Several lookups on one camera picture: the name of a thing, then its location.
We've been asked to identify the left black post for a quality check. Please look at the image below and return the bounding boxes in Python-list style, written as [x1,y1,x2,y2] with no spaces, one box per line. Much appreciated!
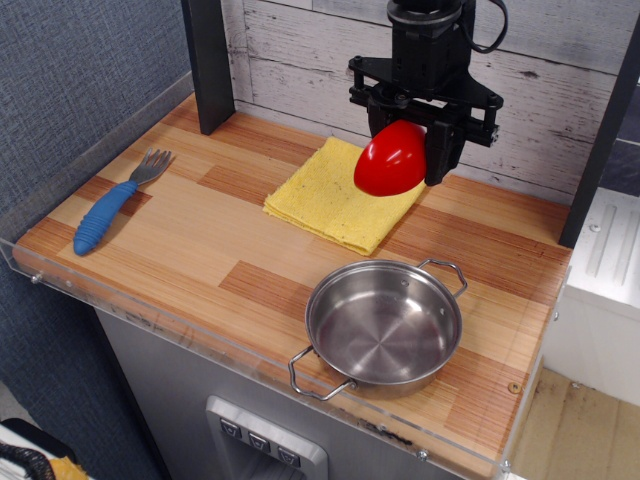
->
[181,0,235,135]

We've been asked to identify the blue handled fork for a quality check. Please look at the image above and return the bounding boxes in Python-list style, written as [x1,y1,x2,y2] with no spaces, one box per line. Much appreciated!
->
[73,149,172,256]

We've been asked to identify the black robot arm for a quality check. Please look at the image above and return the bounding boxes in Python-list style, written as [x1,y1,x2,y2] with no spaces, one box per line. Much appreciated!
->
[349,1,506,197]

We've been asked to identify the right black post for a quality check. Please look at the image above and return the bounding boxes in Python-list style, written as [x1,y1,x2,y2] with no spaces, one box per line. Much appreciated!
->
[558,19,639,248]

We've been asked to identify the yellow folded cloth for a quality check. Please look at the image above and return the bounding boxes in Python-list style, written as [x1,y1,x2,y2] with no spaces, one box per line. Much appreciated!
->
[263,137,425,256]

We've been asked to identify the red half-sphere object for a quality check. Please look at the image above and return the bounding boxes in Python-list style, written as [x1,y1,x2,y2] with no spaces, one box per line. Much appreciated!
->
[353,120,427,197]

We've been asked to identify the silver dispenser panel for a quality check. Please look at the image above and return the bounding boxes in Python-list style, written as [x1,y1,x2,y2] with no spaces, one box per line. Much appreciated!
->
[206,395,329,479]

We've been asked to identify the black post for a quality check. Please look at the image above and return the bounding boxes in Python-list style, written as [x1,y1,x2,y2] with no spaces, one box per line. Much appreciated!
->
[558,19,639,248]
[181,0,235,135]

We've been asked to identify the yellow object at corner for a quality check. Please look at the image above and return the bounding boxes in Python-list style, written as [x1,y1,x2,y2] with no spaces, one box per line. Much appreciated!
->
[49,457,90,480]

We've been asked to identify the white toy sink unit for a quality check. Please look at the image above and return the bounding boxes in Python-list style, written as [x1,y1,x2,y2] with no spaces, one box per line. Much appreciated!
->
[541,188,639,405]

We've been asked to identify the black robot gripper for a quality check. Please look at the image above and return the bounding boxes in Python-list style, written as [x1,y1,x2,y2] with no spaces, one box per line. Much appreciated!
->
[348,14,502,186]

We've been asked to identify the stainless steel pot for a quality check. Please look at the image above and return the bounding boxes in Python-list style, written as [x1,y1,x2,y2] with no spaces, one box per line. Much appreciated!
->
[288,260,468,401]

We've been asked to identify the black braided cable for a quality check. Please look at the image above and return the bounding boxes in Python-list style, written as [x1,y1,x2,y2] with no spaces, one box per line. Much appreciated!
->
[0,442,56,480]

